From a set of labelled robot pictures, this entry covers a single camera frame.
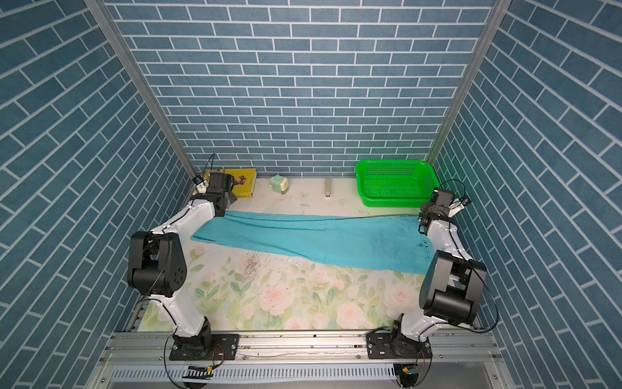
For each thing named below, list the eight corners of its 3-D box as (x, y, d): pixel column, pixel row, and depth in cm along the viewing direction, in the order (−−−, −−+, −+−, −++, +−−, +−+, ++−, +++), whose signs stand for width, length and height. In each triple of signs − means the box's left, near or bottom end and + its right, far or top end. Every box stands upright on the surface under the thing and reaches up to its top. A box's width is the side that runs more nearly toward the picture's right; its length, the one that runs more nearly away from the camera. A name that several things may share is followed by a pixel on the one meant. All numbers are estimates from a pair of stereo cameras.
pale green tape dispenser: (271, 191, 116) (268, 182, 111) (276, 183, 120) (274, 174, 115) (284, 195, 115) (283, 186, 110) (289, 187, 119) (288, 177, 114)
